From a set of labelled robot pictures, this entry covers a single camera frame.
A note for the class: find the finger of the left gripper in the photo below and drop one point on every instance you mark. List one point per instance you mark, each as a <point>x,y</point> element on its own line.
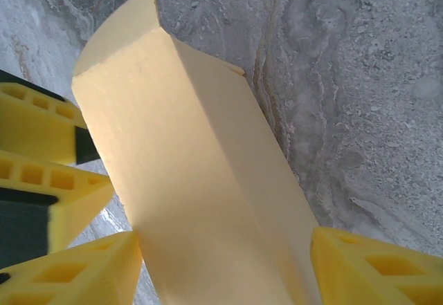
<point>34,135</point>
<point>79,208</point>

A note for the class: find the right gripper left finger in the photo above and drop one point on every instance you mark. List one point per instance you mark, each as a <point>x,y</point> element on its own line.
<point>114,267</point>

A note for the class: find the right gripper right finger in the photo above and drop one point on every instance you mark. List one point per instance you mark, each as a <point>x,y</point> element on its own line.
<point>332,270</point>

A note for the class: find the yellow paper box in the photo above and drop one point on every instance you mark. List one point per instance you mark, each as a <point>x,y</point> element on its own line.
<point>190,180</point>

